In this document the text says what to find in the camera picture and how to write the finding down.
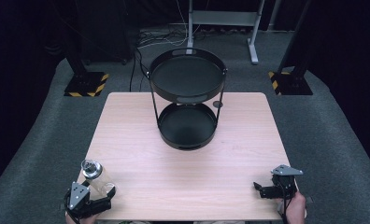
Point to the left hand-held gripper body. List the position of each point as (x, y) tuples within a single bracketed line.
[(80, 199)]

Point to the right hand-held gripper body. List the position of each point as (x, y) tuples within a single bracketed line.
[(285, 180)]

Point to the person's left hand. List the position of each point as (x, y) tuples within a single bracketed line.
[(83, 219)]

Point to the person's right hand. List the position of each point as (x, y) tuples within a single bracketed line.
[(295, 208)]

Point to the small dark round disc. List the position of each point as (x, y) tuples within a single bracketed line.
[(217, 104)]

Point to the black stand with striped base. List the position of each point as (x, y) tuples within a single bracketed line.
[(290, 82), (85, 84)]

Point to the black two-tier round rack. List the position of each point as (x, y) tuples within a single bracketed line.
[(187, 93)]

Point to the white metal stand frame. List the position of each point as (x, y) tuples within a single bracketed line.
[(223, 18)]

